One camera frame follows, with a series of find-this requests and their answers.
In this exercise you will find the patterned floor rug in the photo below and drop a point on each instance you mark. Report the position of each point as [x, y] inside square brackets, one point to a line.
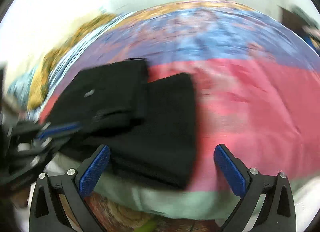
[115, 217]

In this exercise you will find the black pants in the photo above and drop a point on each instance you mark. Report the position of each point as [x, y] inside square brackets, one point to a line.
[150, 127]

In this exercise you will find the pile of clothes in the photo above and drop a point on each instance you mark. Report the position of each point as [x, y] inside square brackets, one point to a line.
[310, 28]

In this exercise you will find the cream pillow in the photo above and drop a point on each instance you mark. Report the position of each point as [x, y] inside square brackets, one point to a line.
[24, 42]

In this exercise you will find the dark wooden nightstand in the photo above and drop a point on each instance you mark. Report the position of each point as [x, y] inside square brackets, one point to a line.
[293, 22]

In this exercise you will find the colourful floral bedspread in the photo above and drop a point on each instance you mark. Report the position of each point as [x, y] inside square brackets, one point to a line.
[256, 86]

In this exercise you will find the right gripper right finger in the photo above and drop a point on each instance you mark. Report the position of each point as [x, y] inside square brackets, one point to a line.
[278, 210]

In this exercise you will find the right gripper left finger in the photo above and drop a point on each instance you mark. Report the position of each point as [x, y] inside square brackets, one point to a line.
[46, 211]

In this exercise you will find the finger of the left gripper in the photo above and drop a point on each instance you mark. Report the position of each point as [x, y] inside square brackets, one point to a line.
[51, 130]
[42, 153]

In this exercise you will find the green orange floral blanket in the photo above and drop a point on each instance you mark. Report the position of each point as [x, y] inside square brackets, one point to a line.
[39, 84]

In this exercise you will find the teal floral pillow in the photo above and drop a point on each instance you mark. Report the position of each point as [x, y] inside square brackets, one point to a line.
[20, 87]

